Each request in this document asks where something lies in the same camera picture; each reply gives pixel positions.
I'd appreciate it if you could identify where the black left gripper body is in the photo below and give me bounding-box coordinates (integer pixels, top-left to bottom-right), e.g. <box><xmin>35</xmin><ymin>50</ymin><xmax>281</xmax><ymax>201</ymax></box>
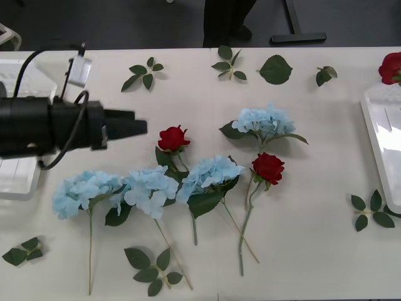
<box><xmin>48</xmin><ymin>95</ymin><xmax>110</xmax><ymax>152</ymax></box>

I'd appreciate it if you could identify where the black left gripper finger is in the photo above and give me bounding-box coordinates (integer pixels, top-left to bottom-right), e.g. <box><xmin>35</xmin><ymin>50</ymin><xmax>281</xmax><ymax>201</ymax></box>
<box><xmin>103</xmin><ymin>109</ymin><xmax>137</xmax><ymax>122</ymax></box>
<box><xmin>105</xmin><ymin>119</ymin><xmax>148</xmax><ymax>141</ymax></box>

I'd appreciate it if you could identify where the pale blue flower green stem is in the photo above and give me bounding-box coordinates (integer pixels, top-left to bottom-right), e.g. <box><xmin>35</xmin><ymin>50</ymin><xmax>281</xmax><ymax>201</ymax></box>
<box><xmin>105</xmin><ymin>165</ymin><xmax>194</xmax><ymax>290</ymax></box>
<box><xmin>218</xmin><ymin>100</ymin><xmax>310</xmax><ymax>154</ymax></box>
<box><xmin>51</xmin><ymin>170</ymin><xmax>125</xmax><ymax>296</ymax></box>
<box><xmin>175</xmin><ymin>155</ymin><xmax>260</xmax><ymax>264</ymax></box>

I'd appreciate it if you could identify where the red rose with green stem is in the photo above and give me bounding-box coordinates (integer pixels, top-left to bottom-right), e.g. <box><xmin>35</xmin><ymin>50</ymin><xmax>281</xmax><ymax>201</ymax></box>
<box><xmin>155</xmin><ymin>124</ymin><xmax>199</xmax><ymax>246</ymax></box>
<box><xmin>378</xmin><ymin>52</ymin><xmax>401</xmax><ymax>86</ymax></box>
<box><xmin>239</xmin><ymin>152</ymin><xmax>286</xmax><ymax>277</ymax></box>

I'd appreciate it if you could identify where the green leaf twig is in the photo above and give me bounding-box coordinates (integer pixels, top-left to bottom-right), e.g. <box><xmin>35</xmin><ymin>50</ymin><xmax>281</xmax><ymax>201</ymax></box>
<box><xmin>211</xmin><ymin>45</ymin><xmax>248</xmax><ymax>82</ymax></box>
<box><xmin>123</xmin><ymin>246</ymin><xmax>184</xmax><ymax>297</ymax></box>
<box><xmin>1</xmin><ymin>236</ymin><xmax>44</xmax><ymax>267</ymax></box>
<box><xmin>121</xmin><ymin>56</ymin><xmax>165</xmax><ymax>93</ymax></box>
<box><xmin>350</xmin><ymin>189</ymin><xmax>397</xmax><ymax>233</ymax></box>

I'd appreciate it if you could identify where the shallow white box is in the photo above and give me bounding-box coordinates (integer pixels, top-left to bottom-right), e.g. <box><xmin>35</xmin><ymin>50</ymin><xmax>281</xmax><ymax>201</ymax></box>
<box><xmin>360</xmin><ymin>82</ymin><xmax>401</xmax><ymax>214</ymax></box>
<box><xmin>0</xmin><ymin>50</ymin><xmax>61</xmax><ymax>202</ymax></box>

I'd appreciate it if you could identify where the person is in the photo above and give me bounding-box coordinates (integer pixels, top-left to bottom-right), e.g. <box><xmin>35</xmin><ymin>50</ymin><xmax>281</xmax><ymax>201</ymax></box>
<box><xmin>202</xmin><ymin>0</ymin><xmax>253</xmax><ymax>48</ymax></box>

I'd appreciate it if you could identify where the large single green leaf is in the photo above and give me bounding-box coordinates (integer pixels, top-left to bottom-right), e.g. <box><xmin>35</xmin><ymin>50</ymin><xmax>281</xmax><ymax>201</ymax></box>
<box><xmin>256</xmin><ymin>54</ymin><xmax>294</xmax><ymax>86</ymax></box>

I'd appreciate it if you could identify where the black table stand foot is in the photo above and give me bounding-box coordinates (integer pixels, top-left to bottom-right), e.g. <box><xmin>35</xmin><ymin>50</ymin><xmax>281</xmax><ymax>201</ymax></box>
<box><xmin>269</xmin><ymin>0</ymin><xmax>328</xmax><ymax>44</ymax></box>

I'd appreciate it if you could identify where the small curled green leaf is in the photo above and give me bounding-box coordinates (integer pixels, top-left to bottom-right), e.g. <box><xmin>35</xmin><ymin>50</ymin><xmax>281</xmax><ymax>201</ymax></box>
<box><xmin>315</xmin><ymin>65</ymin><xmax>339</xmax><ymax>88</ymax></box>

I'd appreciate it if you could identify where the dark green leaf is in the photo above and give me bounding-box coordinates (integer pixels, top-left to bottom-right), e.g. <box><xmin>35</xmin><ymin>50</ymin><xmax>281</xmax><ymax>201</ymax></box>
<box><xmin>383</xmin><ymin>203</ymin><xmax>401</xmax><ymax>219</ymax></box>

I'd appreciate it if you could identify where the black left wrist camera cable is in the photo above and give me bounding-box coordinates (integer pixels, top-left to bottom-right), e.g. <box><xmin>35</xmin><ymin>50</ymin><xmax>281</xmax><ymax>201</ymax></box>
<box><xmin>13</xmin><ymin>46</ymin><xmax>90</xmax><ymax>172</ymax></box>

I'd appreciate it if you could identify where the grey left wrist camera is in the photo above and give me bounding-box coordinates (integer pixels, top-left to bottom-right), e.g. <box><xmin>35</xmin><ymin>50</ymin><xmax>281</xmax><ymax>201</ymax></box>
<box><xmin>64</xmin><ymin>42</ymin><xmax>93</xmax><ymax>89</ymax></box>

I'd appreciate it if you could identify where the white chair frame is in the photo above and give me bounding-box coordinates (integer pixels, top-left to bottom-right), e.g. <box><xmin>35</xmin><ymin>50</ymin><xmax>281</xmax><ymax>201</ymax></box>
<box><xmin>0</xmin><ymin>22</ymin><xmax>23</xmax><ymax>51</ymax></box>

